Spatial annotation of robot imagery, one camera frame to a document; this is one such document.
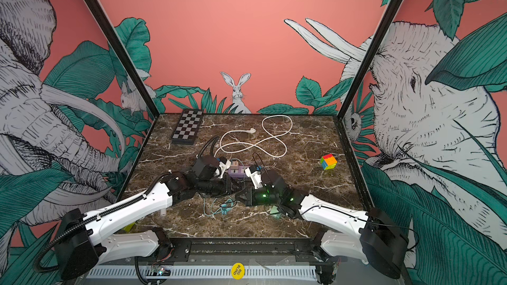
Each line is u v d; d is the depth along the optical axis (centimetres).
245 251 75
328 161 95
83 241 38
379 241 41
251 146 106
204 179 59
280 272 70
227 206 85
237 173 93
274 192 60
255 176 72
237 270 70
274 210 82
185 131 108
